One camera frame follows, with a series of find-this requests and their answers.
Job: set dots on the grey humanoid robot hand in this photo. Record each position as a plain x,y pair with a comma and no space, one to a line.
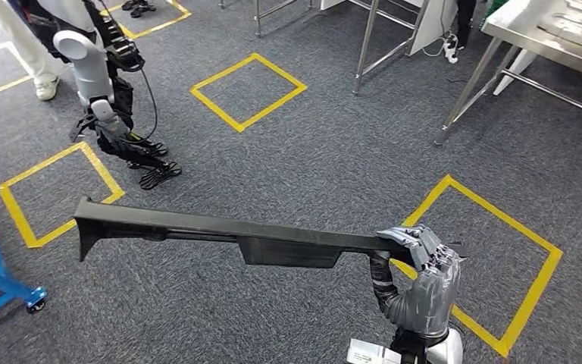
114,135

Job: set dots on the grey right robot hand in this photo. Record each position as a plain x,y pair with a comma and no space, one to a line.
429,301

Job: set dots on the black plastic plate frame part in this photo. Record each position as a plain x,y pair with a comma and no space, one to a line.
170,221

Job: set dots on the white humanoid robot arm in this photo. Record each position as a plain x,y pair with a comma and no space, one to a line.
90,75

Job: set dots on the steel workbench table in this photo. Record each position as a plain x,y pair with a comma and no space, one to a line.
514,25

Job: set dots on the yellow floor tape square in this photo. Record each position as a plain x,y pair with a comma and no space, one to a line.
42,167
215,110

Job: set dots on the person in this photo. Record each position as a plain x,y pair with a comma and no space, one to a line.
25,45
465,20
140,7

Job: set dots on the white power strip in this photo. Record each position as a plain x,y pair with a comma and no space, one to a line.
450,50

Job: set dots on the steel side table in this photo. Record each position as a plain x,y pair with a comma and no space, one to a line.
365,50

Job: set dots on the white board panel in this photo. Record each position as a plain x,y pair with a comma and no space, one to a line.
434,25

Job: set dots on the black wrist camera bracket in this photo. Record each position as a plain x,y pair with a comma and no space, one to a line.
82,125

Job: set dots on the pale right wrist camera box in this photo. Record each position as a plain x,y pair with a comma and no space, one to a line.
366,354

